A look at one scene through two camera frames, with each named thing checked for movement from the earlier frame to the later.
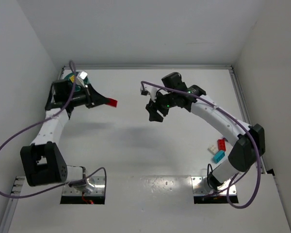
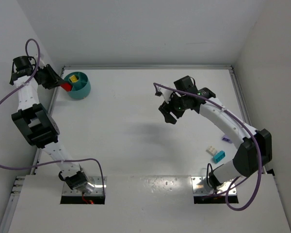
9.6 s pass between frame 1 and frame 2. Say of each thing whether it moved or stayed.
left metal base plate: stayed
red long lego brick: moved
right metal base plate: stayed
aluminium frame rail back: stayed
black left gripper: moved
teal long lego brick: stayed
